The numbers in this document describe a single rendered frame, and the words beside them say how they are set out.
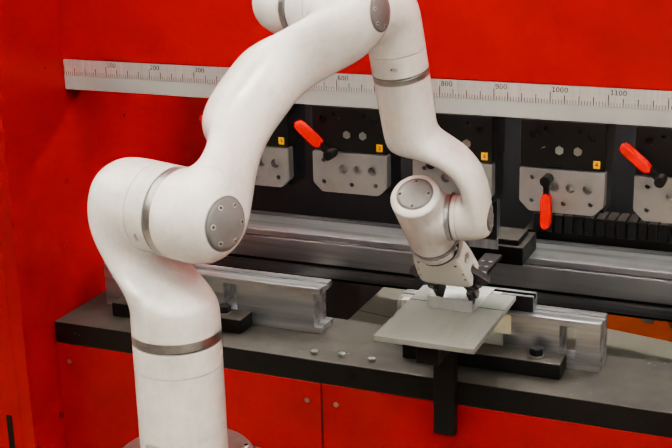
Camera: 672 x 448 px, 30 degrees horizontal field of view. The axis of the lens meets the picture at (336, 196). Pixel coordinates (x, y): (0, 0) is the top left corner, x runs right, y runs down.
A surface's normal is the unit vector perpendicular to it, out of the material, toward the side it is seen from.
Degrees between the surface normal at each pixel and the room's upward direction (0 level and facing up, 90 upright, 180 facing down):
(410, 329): 0
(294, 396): 90
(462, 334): 0
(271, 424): 90
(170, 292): 30
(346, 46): 113
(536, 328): 90
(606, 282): 90
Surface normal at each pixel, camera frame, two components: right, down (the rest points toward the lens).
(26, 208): 0.92, 0.08
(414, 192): -0.29, -0.55
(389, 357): -0.03, -0.96
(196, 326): 0.52, 0.16
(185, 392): 0.20, 0.27
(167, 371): -0.11, 0.28
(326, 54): 0.31, 0.58
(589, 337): -0.39, 0.27
